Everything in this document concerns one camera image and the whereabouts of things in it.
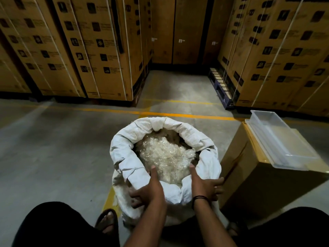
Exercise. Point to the person's right leg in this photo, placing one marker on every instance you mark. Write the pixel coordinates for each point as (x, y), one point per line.
(287, 228)

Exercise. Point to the person's right forearm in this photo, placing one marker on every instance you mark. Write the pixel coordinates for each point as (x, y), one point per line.
(210, 226)

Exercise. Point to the person's right sandal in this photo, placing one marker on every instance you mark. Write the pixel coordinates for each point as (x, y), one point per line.
(235, 228)

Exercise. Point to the person's left sandal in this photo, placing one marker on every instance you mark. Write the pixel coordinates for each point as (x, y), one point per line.
(108, 219)

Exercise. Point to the brown cardboard box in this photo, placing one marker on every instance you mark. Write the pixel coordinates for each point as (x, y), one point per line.
(257, 187)

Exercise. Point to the pile of clear plastic pieces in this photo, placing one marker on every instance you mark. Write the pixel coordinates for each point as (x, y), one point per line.
(165, 156)

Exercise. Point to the row of tall plain cartons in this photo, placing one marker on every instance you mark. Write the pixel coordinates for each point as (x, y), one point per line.
(177, 28)

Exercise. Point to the dark pallet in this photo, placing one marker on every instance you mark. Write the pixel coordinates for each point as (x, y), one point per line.
(138, 93)

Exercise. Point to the person's sandal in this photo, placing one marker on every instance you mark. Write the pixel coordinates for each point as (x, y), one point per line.
(235, 228)
(108, 219)

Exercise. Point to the person's leg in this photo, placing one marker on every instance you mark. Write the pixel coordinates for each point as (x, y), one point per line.
(287, 228)
(56, 226)

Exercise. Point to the blue pallet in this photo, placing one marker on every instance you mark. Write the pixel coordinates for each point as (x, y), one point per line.
(220, 87)

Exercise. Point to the person's left hand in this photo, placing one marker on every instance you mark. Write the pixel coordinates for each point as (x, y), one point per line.
(151, 191)

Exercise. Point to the person's left thumb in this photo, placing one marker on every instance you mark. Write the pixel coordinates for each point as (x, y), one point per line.
(154, 174)

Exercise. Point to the black wristband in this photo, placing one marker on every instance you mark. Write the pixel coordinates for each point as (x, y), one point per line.
(199, 198)

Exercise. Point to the clear plastic tray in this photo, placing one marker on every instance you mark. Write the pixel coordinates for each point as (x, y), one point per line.
(282, 144)

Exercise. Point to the person's right thumb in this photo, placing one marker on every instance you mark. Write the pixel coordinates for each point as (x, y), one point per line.
(194, 172)

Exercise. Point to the white woven sack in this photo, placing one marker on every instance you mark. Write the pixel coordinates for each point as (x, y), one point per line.
(128, 164)

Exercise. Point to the stack of tall printed cartons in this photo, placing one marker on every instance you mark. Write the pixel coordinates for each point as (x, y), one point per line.
(282, 56)
(102, 48)

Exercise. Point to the person's left forearm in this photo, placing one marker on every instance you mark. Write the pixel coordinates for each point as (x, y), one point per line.
(147, 226)

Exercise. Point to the person's right hand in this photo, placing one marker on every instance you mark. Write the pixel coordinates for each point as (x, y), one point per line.
(203, 188)

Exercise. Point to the person's left leg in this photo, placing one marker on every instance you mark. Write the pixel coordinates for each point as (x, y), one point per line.
(56, 226)

